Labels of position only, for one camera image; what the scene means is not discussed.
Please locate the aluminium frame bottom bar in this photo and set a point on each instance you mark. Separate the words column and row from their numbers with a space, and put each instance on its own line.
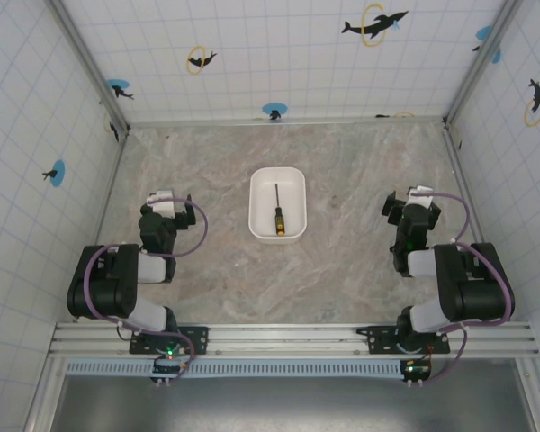
column 288, row 122

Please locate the blue circle dolphin sticker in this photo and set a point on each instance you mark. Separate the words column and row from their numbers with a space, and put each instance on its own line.
column 56, row 173
column 119, row 87
column 274, row 110
column 485, row 35

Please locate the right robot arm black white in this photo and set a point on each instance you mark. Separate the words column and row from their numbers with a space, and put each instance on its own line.
column 472, row 288

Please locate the grey metal sheet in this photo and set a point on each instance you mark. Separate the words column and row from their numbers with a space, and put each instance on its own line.
column 297, row 405

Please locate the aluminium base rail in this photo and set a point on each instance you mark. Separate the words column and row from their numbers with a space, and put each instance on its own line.
column 288, row 339

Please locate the white plastic bin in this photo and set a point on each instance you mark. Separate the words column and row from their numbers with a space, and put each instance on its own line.
column 261, row 225

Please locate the aluminium frame post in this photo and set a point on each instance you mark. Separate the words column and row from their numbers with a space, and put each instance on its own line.
column 94, row 67
column 481, row 63

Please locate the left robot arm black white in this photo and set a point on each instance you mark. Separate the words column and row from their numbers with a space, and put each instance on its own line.
column 103, row 288

